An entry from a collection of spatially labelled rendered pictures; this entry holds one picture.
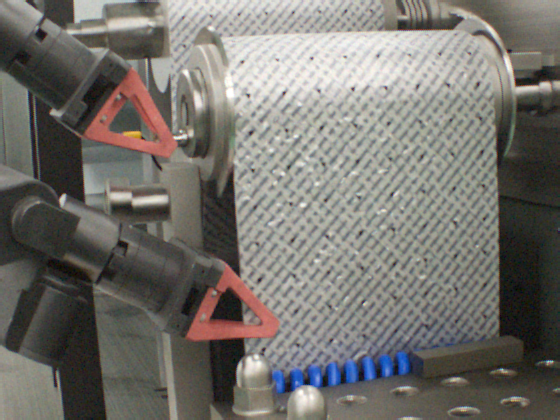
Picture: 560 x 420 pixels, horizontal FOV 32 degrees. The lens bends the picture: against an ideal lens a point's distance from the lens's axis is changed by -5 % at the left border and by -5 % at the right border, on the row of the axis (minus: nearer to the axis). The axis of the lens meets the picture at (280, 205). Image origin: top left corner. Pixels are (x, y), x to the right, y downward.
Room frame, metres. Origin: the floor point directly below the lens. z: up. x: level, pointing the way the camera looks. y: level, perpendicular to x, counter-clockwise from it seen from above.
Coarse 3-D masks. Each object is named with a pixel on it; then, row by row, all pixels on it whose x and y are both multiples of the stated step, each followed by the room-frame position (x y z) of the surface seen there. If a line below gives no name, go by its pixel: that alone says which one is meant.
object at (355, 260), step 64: (256, 192) 0.81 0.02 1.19; (320, 192) 0.83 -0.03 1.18; (384, 192) 0.84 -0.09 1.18; (448, 192) 0.86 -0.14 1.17; (256, 256) 0.81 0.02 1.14; (320, 256) 0.83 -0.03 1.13; (384, 256) 0.84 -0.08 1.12; (448, 256) 0.86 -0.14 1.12; (256, 320) 0.81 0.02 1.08; (320, 320) 0.83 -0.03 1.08; (384, 320) 0.84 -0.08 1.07; (448, 320) 0.86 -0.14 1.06
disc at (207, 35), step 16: (208, 32) 0.85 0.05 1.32; (224, 48) 0.82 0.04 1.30; (224, 64) 0.81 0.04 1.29; (224, 80) 0.81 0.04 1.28; (224, 96) 0.81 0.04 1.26; (224, 112) 0.81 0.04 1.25; (224, 128) 0.81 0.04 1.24; (224, 144) 0.82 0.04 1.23; (224, 160) 0.82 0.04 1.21; (224, 176) 0.82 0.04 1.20; (208, 192) 0.88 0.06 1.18; (224, 192) 0.83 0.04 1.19
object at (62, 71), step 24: (48, 24) 0.81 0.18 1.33; (48, 48) 0.80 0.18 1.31; (72, 48) 0.81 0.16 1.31; (24, 72) 0.80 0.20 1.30; (48, 72) 0.80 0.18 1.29; (72, 72) 0.80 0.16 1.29; (96, 72) 0.78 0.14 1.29; (48, 96) 0.81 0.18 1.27; (72, 96) 0.79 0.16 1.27; (72, 120) 0.78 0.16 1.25
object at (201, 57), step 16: (208, 48) 0.85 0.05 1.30; (192, 64) 0.88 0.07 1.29; (208, 64) 0.83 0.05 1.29; (208, 80) 0.83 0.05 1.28; (496, 80) 0.89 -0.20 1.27; (208, 96) 0.83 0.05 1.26; (496, 96) 0.88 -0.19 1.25; (496, 112) 0.88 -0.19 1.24; (496, 128) 0.89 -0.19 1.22; (208, 160) 0.84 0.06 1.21; (208, 176) 0.84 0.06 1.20
